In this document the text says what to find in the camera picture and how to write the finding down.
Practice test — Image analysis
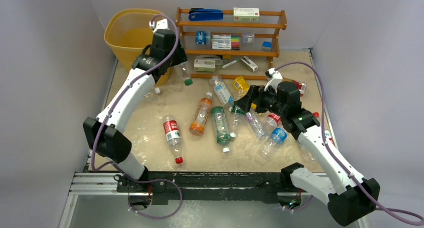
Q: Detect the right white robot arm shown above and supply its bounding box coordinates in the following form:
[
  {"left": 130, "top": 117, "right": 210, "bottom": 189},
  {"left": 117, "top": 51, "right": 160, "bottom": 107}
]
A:
[{"left": 235, "top": 81, "right": 381, "bottom": 227}]

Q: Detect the wooden shelf rack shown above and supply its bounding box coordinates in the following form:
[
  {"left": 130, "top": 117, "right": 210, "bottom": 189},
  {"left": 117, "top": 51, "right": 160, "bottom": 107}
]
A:
[{"left": 175, "top": 7, "right": 288, "bottom": 68}]

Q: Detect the grey stapler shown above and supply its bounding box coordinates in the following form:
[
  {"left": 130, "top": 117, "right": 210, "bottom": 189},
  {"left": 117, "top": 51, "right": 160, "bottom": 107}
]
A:
[{"left": 194, "top": 54, "right": 224, "bottom": 65}]

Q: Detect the clear white-cap bottle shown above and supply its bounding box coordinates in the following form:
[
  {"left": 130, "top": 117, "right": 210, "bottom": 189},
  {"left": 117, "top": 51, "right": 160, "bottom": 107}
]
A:
[{"left": 141, "top": 87, "right": 162, "bottom": 102}]

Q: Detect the clear small jar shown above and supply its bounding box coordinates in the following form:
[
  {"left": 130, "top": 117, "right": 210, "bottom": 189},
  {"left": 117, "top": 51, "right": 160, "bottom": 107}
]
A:
[{"left": 242, "top": 32, "right": 255, "bottom": 44}]

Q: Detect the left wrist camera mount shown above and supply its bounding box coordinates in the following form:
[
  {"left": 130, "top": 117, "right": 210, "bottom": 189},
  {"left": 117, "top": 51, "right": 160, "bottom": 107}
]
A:
[{"left": 149, "top": 19, "right": 170, "bottom": 33}]

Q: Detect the dark green label bottle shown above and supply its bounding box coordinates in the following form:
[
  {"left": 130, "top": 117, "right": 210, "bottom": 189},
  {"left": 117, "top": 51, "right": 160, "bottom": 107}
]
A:
[{"left": 229, "top": 103, "right": 246, "bottom": 140}]

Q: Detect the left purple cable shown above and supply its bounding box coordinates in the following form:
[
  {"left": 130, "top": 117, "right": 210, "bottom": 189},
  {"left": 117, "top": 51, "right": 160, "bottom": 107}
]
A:
[{"left": 91, "top": 14, "right": 184, "bottom": 220}]

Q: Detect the colour marker pen set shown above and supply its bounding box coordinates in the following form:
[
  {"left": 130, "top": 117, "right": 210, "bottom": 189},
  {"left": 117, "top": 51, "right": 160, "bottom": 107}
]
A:
[{"left": 211, "top": 34, "right": 241, "bottom": 50}]

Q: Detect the green white marker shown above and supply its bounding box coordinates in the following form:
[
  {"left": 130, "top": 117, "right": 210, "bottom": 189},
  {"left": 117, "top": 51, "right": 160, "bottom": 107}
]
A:
[{"left": 221, "top": 58, "right": 241, "bottom": 69}]

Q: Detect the red white label bottle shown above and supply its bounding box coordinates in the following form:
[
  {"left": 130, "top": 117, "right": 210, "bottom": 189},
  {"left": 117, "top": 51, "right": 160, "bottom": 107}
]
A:
[{"left": 265, "top": 112, "right": 281, "bottom": 127}]

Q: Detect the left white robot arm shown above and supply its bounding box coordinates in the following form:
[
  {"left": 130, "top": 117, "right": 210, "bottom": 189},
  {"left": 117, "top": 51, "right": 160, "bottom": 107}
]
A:
[{"left": 83, "top": 29, "right": 187, "bottom": 192}]

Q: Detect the orange juice bottle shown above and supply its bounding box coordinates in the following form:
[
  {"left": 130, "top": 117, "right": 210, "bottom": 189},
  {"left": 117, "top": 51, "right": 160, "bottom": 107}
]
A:
[{"left": 189, "top": 92, "right": 213, "bottom": 136}]

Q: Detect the white staples box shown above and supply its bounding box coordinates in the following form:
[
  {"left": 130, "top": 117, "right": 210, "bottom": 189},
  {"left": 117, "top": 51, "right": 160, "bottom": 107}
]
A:
[{"left": 194, "top": 59, "right": 216, "bottom": 72}]

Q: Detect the yellow plastic bin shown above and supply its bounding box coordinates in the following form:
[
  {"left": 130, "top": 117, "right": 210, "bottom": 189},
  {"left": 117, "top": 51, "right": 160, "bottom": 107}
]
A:
[{"left": 104, "top": 8, "right": 162, "bottom": 72}]

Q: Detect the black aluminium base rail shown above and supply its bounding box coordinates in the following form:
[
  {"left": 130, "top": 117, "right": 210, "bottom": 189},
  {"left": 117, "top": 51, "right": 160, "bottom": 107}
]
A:
[{"left": 67, "top": 168, "right": 362, "bottom": 207}]

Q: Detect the green-cap clear bottle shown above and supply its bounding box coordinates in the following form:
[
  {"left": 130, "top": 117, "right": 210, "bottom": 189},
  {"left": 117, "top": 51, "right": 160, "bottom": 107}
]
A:
[{"left": 176, "top": 61, "right": 193, "bottom": 86}]

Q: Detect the red-cap bottle at right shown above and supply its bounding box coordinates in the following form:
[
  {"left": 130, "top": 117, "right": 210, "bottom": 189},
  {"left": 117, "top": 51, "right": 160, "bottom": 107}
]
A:
[{"left": 313, "top": 112, "right": 336, "bottom": 146}]

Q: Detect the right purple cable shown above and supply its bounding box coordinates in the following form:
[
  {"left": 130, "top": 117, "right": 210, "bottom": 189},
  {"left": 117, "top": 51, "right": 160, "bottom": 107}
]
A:
[{"left": 274, "top": 61, "right": 424, "bottom": 226}]

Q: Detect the blue white eraser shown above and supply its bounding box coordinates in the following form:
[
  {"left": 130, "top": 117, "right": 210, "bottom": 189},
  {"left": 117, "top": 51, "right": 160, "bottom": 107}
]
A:
[{"left": 261, "top": 41, "right": 273, "bottom": 52}]

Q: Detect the brown tea red bottle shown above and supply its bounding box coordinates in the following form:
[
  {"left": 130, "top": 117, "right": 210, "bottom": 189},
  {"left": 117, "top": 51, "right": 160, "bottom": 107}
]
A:
[{"left": 288, "top": 79, "right": 308, "bottom": 96}]

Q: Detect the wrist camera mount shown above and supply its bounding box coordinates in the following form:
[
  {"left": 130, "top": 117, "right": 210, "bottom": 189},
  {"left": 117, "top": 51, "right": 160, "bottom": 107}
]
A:
[
  {"left": 149, "top": 19, "right": 170, "bottom": 33},
  {"left": 265, "top": 68, "right": 283, "bottom": 91}
]

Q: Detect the blue label clear bottle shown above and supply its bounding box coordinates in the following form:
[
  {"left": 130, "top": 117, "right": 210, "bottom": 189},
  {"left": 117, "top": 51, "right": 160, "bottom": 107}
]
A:
[{"left": 259, "top": 128, "right": 288, "bottom": 157}]

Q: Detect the purple label clear bottle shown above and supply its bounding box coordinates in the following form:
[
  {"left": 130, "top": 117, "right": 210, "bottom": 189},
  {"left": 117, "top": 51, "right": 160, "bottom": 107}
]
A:
[{"left": 246, "top": 111, "right": 268, "bottom": 140}]

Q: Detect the blue stapler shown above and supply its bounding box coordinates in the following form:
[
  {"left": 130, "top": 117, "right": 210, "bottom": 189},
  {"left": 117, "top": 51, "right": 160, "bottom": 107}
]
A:
[{"left": 188, "top": 8, "right": 224, "bottom": 22}]

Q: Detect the yellow label bottle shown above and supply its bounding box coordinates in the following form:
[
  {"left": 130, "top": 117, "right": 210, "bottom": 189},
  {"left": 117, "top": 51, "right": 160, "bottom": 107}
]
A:
[{"left": 232, "top": 76, "right": 250, "bottom": 98}]

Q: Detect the red label red-cap bottle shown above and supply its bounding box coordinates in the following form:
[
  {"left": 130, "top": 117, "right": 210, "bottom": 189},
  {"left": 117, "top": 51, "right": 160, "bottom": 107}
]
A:
[{"left": 163, "top": 115, "right": 184, "bottom": 164}]

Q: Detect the white green box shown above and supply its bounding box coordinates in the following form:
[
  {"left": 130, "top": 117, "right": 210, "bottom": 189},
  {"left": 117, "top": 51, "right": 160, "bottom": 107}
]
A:
[{"left": 233, "top": 7, "right": 260, "bottom": 22}]

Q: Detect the purple cable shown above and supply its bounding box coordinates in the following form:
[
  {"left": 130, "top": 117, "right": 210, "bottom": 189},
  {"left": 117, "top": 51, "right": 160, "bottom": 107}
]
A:
[
  {"left": 91, "top": 14, "right": 184, "bottom": 220},
  {"left": 274, "top": 61, "right": 424, "bottom": 226}
]

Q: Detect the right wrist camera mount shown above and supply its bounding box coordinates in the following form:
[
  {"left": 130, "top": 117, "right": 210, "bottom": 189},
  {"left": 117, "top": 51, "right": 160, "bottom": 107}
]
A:
[{"left": 265, "top": 68, "right": 283, "bottom": 91}]

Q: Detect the white blue Suntory bottle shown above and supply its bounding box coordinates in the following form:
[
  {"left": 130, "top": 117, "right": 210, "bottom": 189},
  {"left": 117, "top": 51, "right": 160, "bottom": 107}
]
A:
[{"left": 209, "top": 75, "right": 234, "bottom": 108}]

